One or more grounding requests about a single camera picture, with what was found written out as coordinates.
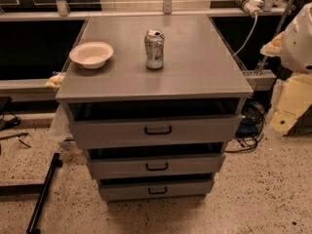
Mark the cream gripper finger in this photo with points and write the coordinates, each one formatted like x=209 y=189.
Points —
x=290 y=100

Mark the grey drawer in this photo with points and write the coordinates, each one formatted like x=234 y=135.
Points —
x=159 y=131
x=164 y=165
x=161 y=189

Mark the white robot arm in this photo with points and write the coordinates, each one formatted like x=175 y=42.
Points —
x=294 y=48

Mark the grey drawer cabinet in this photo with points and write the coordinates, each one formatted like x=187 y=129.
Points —
x=199 y=79

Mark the grey top drawer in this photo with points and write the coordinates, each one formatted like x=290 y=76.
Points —
x=159 y=131

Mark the grey bottom drawer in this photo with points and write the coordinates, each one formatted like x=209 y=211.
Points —
x=161 y=189

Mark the white power strip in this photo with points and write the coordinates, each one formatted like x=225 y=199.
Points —
x=251 y=7

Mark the silver green soda can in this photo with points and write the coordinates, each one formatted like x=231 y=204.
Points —
x=154 y=42

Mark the white paper bowl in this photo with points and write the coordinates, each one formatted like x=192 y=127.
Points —
x=91 y=55

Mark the clear plastic bag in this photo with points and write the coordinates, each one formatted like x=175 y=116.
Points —
x=59 y=130

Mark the yellow sponge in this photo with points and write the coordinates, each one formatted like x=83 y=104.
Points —
x=55 y=81

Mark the black metal stand bar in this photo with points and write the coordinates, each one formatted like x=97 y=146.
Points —
x=32 y=226

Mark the metal rail frame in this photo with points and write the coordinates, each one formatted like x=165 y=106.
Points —
x=35 y=33

